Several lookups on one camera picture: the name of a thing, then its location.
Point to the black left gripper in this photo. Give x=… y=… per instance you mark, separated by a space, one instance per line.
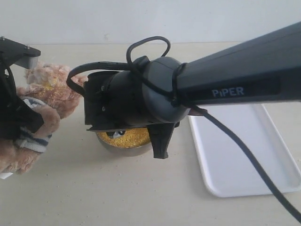
x=15 y=114

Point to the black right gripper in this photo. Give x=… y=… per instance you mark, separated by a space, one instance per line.
x=119 y=101

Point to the tan teddy bear striped shirt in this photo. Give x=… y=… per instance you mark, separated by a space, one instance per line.
x=19 y=156

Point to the dark red wooden spoon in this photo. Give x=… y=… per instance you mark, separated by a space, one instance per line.
x=197 y=111

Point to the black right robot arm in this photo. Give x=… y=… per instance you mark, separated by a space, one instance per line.
x=265 y=69

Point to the yellow millet grain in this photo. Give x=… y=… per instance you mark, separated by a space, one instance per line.
x=60 y=97

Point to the steel bowl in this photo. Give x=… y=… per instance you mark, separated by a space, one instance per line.
x=127 y=149

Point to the white rectangular plastic tray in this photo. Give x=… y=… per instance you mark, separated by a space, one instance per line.
x=226 y=170

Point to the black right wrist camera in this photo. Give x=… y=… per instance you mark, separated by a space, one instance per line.
x=115 y=134

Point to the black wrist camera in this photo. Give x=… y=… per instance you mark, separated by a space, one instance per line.
x=115 y=134
x=15 y=53

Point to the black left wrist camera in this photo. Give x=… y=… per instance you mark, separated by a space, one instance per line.
x=15 y=53

